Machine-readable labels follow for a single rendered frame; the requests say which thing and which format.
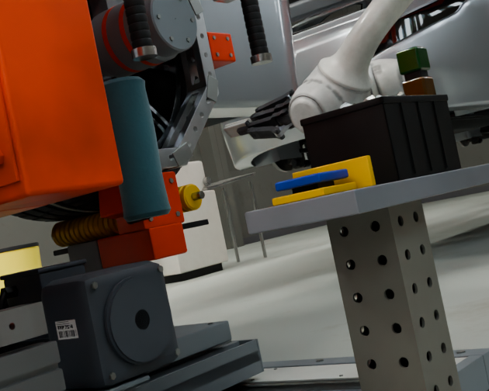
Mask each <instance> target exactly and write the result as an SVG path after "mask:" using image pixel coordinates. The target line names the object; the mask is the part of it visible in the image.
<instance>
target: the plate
mask: <svg viewBox="0 0 489 391"><path fill-rule="evenodd" d="M353 189H357V187H356V183H355V182H350V183H345V184H341V185H333V186H328V187H323V188H319V189H313V190H310V191H306V192H299V193H295V194H292V195H285V196H281V197H278V198H274V199H272V204H273V205H274V206H278V205H282V204H287V203H290V202H297V201H301V200H305V199H312V198H315V197H319V196H326V195H330V194H334V193H338V192H344V191H348V190H353Z"/></svg>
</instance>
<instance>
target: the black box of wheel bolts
mask: <svg viewBox="0 0 489 391"><path fill-rule="evenodd" d="M447 101H448V95H405V94H404V93H403V92H398V93H397V94H396V95H387V96H382V95H377V96H374V95H371V96H370V97H368V98H366V99H364V100H363V101H362V102H359V103H353V104H349V103H347V102H345V103H344V104H343V105H342V106H340V109H335V110H332V111H329V112H325V113H322V114H319V115H316V116H312V117H308V118H306V119H301V120H300V125H301V126H302V127H303V131H304V136H305V140H306V144H307V150H308V154H309V158H310V165H311V168H317V167H320V166H325V165H328V164H334V163H337V162H340V161H347V160H350V159H353V158H357V157H363V156H366V155H369V156H370V159H371V162H372V166H373V174H374V177H375V181H376V185H380V184H384V183H388V182H396V181H400V180H405V179H409V178H417V177H421V176H425V175H432V174H437V173H441V172H445V171H452V170H457V169H460V168H461V164H460V158H459V154H458V150H457V146H456V140H455V136H454V132H453V125H452V121H451V118H450V114H449V107H448V103H447Z"/></svg>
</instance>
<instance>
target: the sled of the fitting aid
mask: <svg viewBox="0 0 489 391"><path fill-rule="evenodd" d="M261 372H264V368H263V364H262V357H261V353H260V349H259V345H258V339H248V340H239V341H232V340H230V341H227V342H224V343H222V344H219V345H217V346H214V347H212V348H208V349H206V350H204V351H201V352H199V353H196V354H194V355H190V356H189V357H186V358H183V359H181V360H178V361H176V362H173V363H171V364H169V365H166V366H165V367H162V368H160V369H157V370H154V371H153V372H149V373H147V374H145V375H149V377H150V379H149V380H147V381H145V382H142V383H139V384H137V385H136V388H137V391H222V390H224V389H227V388H230V387H232V386H234V385H236V384H238V383H240V382H243V381H245V380H246V379H249V378H251V377H252V376H254V375H257V374H259V373H261Z"/></svg>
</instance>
